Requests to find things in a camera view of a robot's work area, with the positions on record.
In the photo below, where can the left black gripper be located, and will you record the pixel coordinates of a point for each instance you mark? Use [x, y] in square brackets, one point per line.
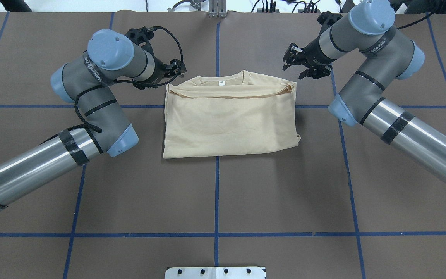
[160, 71]

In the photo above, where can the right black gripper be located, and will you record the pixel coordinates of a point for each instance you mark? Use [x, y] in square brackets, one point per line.
[316, 54]

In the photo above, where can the beige long-sleeve printed shirt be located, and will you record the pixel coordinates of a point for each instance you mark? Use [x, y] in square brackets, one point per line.
[244, 113]

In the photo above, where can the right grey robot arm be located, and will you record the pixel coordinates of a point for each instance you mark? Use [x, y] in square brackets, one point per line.
[390, 55]

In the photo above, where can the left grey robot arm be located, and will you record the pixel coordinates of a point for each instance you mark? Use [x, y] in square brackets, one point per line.
[110, 58]

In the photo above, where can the brown paper table cover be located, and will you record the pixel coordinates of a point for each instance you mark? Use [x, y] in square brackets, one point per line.
[342, 204]

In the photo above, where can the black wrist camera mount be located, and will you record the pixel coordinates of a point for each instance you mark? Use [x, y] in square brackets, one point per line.
[141, 37]

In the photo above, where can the aluminium frame post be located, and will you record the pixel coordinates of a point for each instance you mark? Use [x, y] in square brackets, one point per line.
[217, 9]

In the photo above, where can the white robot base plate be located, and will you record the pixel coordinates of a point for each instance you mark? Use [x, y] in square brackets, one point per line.
[245, 272]

